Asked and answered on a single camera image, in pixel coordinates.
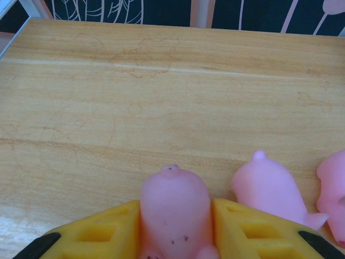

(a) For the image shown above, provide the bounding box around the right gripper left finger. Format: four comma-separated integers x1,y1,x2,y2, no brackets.
12,199,142,259

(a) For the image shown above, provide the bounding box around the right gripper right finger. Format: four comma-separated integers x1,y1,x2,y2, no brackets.
211,198,345,259

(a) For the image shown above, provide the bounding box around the pink plastic pig toy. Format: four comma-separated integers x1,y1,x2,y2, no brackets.
140,163,219,259
316,149,345,248
231,150,330,231

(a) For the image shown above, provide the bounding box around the wooden two-tier shelf white frame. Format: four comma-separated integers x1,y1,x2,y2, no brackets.
0,0,345,259

